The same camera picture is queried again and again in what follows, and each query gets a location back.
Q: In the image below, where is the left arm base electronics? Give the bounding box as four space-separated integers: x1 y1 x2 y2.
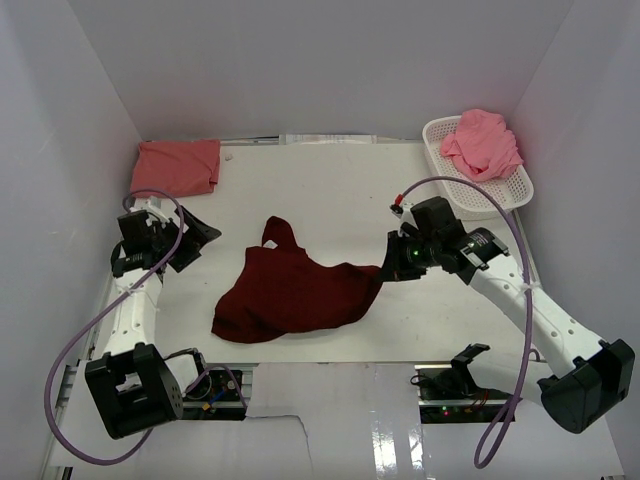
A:
181 369 249 421

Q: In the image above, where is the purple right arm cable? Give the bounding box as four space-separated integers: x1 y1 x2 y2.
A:
394 176 540 468

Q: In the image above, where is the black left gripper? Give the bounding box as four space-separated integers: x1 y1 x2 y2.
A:
151 206 220 272

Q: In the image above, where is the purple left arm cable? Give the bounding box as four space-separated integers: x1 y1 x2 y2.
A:
44 188 248 463

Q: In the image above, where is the folded salmon t-shirt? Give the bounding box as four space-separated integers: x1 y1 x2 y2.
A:
130 139 221 198

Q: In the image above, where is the white plastic basket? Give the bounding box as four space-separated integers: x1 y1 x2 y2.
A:
422 115 536 221

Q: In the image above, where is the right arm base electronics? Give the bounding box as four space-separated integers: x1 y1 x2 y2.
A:
409 343 509 425

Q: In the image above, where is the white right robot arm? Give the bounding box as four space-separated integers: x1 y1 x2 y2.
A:
380 196 635 434

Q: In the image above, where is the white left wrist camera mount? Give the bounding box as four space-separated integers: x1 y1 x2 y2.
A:
123 196 163 217

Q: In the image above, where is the crumpled pink t-shirt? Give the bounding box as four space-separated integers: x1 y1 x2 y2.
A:
440 109 524 183

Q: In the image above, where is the dark red t-shirt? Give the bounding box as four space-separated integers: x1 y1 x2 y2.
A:
211 216 382 344

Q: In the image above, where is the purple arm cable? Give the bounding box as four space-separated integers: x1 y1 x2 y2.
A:
44 188 248 463
394 176 540 468

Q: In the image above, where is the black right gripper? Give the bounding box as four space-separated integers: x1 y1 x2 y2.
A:
377 230 440 283

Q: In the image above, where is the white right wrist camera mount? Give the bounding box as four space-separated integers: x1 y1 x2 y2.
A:
390 194 413 222

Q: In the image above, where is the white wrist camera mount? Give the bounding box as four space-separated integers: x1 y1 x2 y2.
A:
390 194 413 222
123 196 163 217

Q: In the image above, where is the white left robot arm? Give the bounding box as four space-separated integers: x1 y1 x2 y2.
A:
85 198 221 439

